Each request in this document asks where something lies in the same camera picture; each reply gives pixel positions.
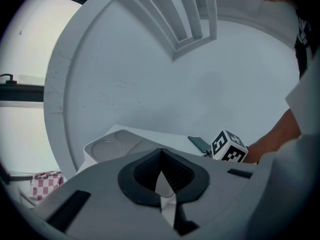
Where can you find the person's right forearm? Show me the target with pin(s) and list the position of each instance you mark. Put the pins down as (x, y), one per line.
(275, 136)

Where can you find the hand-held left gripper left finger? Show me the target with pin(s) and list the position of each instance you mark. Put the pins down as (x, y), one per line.
(130, 181)

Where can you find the person's black printed t-shirt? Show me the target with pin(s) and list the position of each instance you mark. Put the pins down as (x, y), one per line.
(306, 41)

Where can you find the white box with grey top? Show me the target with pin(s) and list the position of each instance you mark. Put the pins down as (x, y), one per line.
(117, 144)

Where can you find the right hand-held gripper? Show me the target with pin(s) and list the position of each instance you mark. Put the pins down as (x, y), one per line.
(227, 146)

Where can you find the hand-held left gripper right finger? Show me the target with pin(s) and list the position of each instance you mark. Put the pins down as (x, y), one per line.
(197, 184)

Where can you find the green notebook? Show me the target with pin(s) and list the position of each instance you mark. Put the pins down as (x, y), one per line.
(200, 144)

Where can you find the black-framed window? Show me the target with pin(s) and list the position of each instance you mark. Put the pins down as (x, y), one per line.
(22, 91)

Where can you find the pink checkered bag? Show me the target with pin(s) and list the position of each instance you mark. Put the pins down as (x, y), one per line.
(47, 184)

